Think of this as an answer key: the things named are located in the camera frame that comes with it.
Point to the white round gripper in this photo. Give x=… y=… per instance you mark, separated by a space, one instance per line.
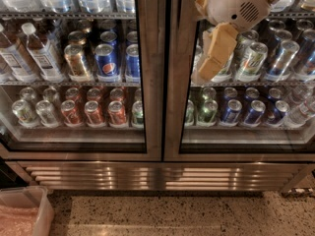
x=236 y=4

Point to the glass fridge door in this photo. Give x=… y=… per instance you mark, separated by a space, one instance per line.
x=287 y=129
x=89 y=23

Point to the green can lower right door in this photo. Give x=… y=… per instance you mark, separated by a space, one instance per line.
x=207 y=115

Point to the green can door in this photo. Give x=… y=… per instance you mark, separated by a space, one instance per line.
x=137 y=114
x=207 y=115

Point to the green can lower left door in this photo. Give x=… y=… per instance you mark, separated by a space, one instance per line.
x=137 y=114

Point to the green white 7UP can right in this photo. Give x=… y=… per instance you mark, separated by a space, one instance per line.
x=251 y=63

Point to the blue silver can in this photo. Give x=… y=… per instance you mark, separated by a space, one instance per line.
x=280 y=62

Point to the blue Pepsi can right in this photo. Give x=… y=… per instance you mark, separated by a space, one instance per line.
x=132 y=64

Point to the blue pepsi can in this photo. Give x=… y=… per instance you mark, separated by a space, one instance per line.
x=107 y=63
x=132 y=64

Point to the blue can lower right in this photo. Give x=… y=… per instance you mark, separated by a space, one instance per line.
x=254 y=113

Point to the blue can lower left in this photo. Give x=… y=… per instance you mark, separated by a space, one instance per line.
x=231 y=113

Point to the blue Pepsi can front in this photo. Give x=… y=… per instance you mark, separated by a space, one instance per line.
x=107 y=63

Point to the red soda can right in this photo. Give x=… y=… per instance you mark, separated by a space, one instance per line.
x=117 y=114

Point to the red soda can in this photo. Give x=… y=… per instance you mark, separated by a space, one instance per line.
x=94 y=113
x=71 y=113
x=117 y=114

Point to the gold soda can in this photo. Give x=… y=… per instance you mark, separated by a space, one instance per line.
x=78 y=63

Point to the red soda can middle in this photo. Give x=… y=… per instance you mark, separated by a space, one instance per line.
x=94 y=113

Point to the red soda can left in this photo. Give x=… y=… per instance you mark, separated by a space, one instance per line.
x=71 y=113

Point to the brown tea bottle white cap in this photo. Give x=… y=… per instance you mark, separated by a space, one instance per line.
x=43 y=53

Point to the brown tea bottle left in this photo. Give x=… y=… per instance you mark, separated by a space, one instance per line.
x=17 y=57

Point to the silver can far left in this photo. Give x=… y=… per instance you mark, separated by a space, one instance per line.
x=25 y=113

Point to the clear plastic storage bin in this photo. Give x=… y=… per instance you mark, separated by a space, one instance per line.
x=25 y=212

